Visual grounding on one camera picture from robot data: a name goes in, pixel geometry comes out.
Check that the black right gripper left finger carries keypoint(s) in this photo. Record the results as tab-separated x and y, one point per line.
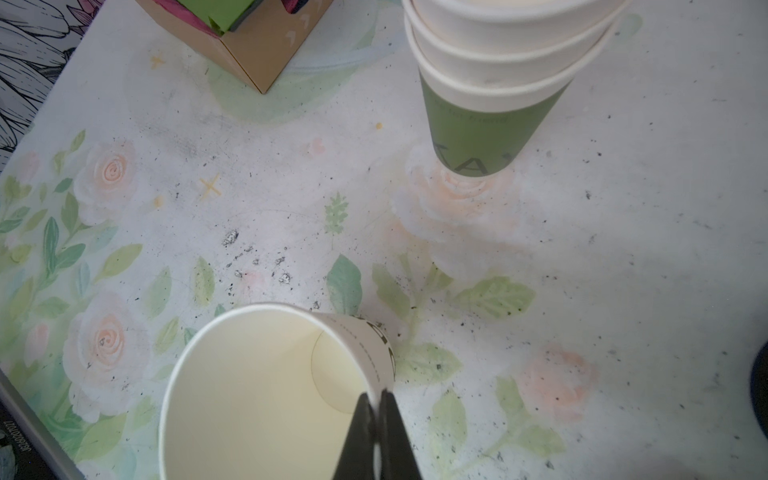
356	461

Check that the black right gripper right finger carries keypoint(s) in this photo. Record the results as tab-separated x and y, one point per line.
397	458

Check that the white paper coffee cup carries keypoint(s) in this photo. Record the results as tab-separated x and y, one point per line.
268	391

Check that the stack of black lids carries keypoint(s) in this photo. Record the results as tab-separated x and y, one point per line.
758	387

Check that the stack of paper cups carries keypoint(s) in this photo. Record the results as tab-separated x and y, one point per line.
491	71

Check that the brown cardboard napkin box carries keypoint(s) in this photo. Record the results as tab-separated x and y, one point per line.
257	51

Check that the pink paper napkin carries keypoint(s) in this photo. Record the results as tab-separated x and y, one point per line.
180	12

